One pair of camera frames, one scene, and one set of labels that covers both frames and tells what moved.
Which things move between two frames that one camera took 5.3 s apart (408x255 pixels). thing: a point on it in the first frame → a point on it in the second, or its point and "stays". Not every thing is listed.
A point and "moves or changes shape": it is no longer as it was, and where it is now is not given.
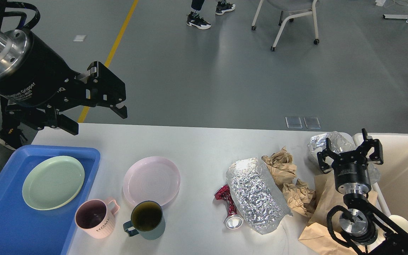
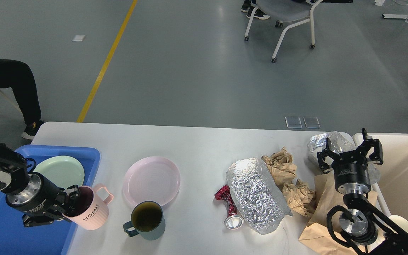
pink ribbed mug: (96, 218) moves or changes shape
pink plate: (151, 178) stays
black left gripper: (23, 68) → (43, 196)
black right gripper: (351, 174) stays
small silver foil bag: (342, 143) stays
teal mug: (147, 220) stays
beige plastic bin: (403, 187) stays
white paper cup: (402, 225) stays
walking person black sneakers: (194, 19) → (248, 5)
